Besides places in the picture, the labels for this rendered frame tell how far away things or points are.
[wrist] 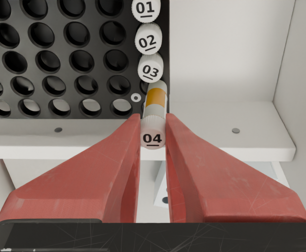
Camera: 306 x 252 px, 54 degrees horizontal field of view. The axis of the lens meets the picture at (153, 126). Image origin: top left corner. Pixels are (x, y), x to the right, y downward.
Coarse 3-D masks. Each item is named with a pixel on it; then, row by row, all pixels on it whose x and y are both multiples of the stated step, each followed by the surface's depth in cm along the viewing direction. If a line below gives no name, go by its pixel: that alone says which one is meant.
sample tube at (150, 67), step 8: (144, 56) 15; (152, 56) 15; (160, 56) 15; (144, 64) 14; (152, 64) 14; (160, 64) 15; (144, 72) 15; (152, 72) 15; (160, 72) 15; (144, 80) 15; (152, 80) 15
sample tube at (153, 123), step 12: (156, 84) 16; (156, 96) 15; (144, 108) 14; (156, 108) 14; (144, 120) 13; (156, 120) 13; (144, 132) 12; (156, 132) 12; (144, 144) 13; (156, 144) 13
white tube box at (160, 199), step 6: (162, 162) 37; (246, 162) 35; (252, 162) 35; (258, 162) 35; (264, 162) 36; (270, 162) 36; (162, 168) 36; (258, 168) 34; (264, 168) 35; (270, 168) 35; (162, 174) 35; (270, 174) 34; (156, 180) 39; (162, 180) 35; (276, 180) 34; (156, 186) 38; (162, 186) 35; (156, 192) 37; (162, 192) 36; (156, 198) 37; (162, 198) 37; (156, 204) 37; (162, 204) 37
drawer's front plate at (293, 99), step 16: (304, 0) 18; (304, 16) 18; (288, 32) 21; (304, 32) 18; (288, 48) 21; (304, 48) 18; (288, 64) 21; (304, 64) 18; (288, 80) 21; (304, 80) 18; (288, 96) 21; (304, 96) 18; (288, 112) 21; (304, 112) 18; (288, 128) 21; (304, 128) 18; (304, 144) 18; (304, 160) 18; (288, 176) 21; (304, 176) 18; (304, 192) 18
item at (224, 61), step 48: (192, 0) 20; (240, 0) 20; (288, 0) 19; (192, 48) 22; (240, 48) 21; (192, 96) 24; (240, 96) 24; (0, 144) 20; (48, 144) 20; (240, 144) 20; (288, 144) 19
